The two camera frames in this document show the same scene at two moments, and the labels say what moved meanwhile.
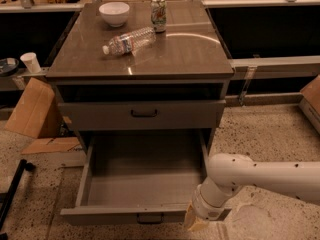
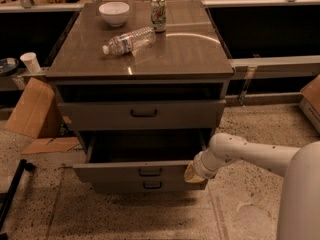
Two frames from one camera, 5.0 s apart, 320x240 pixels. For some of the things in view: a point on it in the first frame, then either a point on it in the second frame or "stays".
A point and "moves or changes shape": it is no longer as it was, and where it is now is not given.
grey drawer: x=140 y=178 moves or changes shape
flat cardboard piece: x=49 y=145 stays
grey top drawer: x=164 y=114 stays
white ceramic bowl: x=114 y=13 stays
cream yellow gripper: x=205 y=206 → x=200 y=167
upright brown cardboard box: x=36 y=111 stays
